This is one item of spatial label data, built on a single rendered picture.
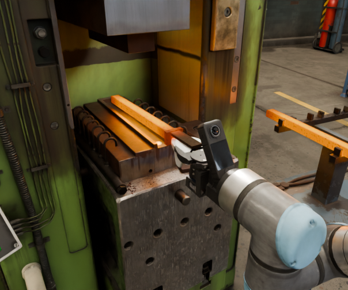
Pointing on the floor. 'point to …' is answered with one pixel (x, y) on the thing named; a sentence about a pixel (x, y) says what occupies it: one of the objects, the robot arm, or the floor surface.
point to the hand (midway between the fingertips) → (178, 137)
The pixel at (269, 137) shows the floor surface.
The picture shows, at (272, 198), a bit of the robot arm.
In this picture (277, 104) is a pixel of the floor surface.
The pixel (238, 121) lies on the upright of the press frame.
